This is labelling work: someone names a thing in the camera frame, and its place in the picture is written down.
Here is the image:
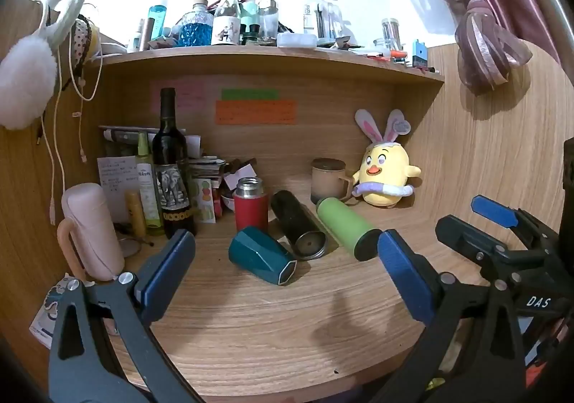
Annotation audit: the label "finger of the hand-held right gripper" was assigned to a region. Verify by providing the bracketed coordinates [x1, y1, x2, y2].
[435, 214, 512, 282]
[471, 194, 563, 253]

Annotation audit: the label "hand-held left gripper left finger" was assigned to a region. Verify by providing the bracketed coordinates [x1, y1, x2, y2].
[47, 229, 208, 403]

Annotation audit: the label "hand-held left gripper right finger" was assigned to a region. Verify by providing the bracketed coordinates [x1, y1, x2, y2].
[368, 228, 526, 403]

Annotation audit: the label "teal faceted cup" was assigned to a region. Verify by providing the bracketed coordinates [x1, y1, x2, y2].
[228, 226, 299, 286]

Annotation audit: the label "red thermos cup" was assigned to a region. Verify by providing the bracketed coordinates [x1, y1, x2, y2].
[232, 176, 270, 234]

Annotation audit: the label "black thermos cup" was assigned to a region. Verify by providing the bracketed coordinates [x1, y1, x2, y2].
[270, 190, 328, 261]

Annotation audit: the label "yellow tube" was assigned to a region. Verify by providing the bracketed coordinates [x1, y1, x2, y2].
[124, 191, 147, 239]

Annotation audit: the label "green thermos bottle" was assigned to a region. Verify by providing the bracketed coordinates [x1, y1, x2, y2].
[316, 197, 383, 261]

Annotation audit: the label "macaron sticker sheet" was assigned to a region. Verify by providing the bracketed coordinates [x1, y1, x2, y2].
[194, 178, 217, 223]

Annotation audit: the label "green spray bottle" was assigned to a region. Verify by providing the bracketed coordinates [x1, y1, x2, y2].
[136, 132, 166, 237]

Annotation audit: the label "yellow chick plush toy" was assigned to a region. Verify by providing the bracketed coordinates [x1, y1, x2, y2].
[351, 108, 423, 209]

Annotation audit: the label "dark wine bottle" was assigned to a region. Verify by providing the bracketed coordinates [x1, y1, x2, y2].
[151, 88, 198, 239]

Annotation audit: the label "white paper note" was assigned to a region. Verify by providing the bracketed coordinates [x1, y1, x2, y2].
[97, 155, 138, 224]

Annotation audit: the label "stack of books and papers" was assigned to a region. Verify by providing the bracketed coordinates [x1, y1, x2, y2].
[99, 125, 259, 197]

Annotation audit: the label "printed card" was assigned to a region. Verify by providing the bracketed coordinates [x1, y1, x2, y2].
[29, 273, 86, 351]

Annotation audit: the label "beige ceramic mug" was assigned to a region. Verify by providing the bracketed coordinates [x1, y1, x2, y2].
[311, 158, 355, 205]

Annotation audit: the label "blue small box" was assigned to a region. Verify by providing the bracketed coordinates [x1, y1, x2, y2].
[411, 39, 428, 68]

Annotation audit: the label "pink sticky note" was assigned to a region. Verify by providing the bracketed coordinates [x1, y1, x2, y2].
[151, 80, 205, 109]

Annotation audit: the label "orange sticky note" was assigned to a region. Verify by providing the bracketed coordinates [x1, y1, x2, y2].
[215, 100, 298, 126]

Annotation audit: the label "pink striped curtain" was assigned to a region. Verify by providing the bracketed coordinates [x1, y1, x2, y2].
[380, 0, 566, 97]

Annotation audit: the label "green sticky note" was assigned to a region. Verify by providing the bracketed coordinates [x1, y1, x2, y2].
[221, 89, 279, 101]

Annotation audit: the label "small glass jar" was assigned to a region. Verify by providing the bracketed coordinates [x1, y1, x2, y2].
[381, 18, 403, 52]

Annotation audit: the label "white fluffy earmuffs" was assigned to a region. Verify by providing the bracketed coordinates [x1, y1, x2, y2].
[0, 0, 89, 131]

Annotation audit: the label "polka dot headband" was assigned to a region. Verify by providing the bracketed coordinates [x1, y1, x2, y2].
[67, 15, 100, 77]

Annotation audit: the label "blue liquid glass bottle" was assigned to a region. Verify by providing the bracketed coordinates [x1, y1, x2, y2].
[178, 0, 214, 47]

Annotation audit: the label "turquoise plastic bottle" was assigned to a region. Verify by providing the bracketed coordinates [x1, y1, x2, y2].
[147, 0, 168, 41]

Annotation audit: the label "clear plastic package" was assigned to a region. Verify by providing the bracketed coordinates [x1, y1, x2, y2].
[303, 0, 345, 41]

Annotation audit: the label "white flat box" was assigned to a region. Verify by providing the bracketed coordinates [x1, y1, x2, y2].
[276, 32, 317, 49]

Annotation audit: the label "clear bottle with cork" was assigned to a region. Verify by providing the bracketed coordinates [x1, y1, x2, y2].
[211, 0, 241, 47]

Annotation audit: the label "green pump bottle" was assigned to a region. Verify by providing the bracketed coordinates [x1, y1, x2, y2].
[239, 0, 262, 45]

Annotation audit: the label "clear glass jar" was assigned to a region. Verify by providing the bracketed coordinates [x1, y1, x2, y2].
[258, 0, 279, 42]

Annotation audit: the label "pink cup with handle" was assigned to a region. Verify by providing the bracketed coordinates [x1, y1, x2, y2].
[56, 183, 125, 282]

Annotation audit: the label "white cable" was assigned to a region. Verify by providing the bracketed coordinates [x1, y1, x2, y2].
[37, 4, 105, 226]

